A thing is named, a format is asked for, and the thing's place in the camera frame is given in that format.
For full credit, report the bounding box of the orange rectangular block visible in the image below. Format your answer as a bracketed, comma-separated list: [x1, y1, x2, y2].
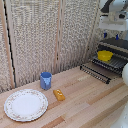
[53, 88, 67, 102]

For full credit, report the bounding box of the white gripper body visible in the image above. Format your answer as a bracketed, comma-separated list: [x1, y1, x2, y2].
[98, 13, 128, 33]

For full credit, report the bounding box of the white plate with patterned rim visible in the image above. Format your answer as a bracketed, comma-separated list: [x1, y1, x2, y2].
[3, 88, 50, 123]

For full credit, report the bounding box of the ribbed metal oven tray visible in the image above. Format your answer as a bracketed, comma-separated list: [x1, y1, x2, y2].
[92, 53, 128, 73]

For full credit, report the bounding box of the yellow bowl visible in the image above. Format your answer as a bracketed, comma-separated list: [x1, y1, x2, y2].
[96, 49, 114, 63]

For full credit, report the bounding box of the open oven door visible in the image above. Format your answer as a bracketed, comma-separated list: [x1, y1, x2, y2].
[79, 63, 112, 85]

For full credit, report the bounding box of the blue cup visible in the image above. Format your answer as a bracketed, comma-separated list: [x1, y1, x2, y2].
[39, 71, 53, 91]

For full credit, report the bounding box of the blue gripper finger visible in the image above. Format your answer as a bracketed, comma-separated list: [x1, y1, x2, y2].
[103, 30, 109, 39]
[115, 32, 121, 41]

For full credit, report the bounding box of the woven beige folding screen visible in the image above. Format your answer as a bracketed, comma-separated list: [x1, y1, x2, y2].
[0, 0, 111, 93]

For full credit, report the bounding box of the silver toaster oven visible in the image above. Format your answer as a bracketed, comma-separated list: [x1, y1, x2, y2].
[90, 37, 128, 80]

